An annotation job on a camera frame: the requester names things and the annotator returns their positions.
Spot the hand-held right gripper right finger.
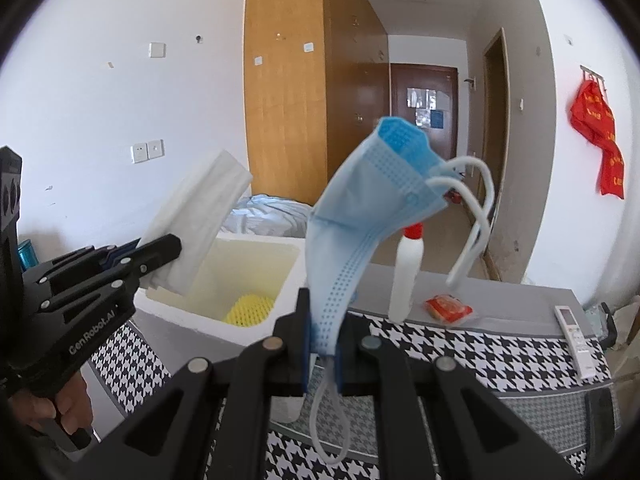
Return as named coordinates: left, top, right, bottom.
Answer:
left=336, top=316, right=586, bottom=480

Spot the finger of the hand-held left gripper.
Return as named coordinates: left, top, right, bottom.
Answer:
left=22, top=241, right=141, bottom=293
left=40, top=232, right=183, bottom=312

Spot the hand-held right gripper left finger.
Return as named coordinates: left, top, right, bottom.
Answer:
left=102, top=287, right=313, bottom=480

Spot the white tissue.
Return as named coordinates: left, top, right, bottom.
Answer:
left=142, top=149, right=253, bottom=295

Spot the white foam box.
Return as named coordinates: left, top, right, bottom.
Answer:
left=134, top=232, right=308, bottom=423

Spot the yellow foam net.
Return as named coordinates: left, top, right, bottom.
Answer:
left=225, top=294, right=276, bottom=327

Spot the blue face mask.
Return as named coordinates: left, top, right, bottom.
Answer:
left=306, top=116, right=496, bottom=466

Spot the person's left hand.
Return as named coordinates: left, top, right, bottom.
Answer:
left=10, top=375, right=93, bottom=443

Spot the houndstooth tablecloth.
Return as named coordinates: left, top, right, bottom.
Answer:
left=87, top=305, right=613, bottom=480

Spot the white pump bottle red top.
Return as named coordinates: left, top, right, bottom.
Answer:
left=389, top=224, right=426, bottom=323

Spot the red snack packet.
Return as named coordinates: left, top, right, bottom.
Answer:
left=425, top=294, right=476, bottom=326

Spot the light blue crumpled sheet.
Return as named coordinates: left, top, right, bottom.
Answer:
left=222, top=195, right=313, bottom=238

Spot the wooden wardrobe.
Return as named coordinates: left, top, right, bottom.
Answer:
left=244, top=0, right=391, bottom=211

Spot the white remote control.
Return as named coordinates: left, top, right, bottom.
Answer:
left=554, top=305, right=597, bottom=380

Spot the black smartphone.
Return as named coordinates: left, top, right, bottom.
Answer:
left=585, top=385, right=618, bottom=453

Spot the dark brown entrance door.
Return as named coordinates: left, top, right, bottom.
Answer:
left=390, top=62, right=460, bottom=161

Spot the brown side door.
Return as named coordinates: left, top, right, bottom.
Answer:
left=481, top=27, right=511, bottom=251

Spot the red cloth hanging on hook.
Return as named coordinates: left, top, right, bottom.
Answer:
left=570, top=79, right=626, bottom=200

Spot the white double wall socket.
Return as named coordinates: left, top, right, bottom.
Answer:
left=131, top=140, right=165, bottom=163

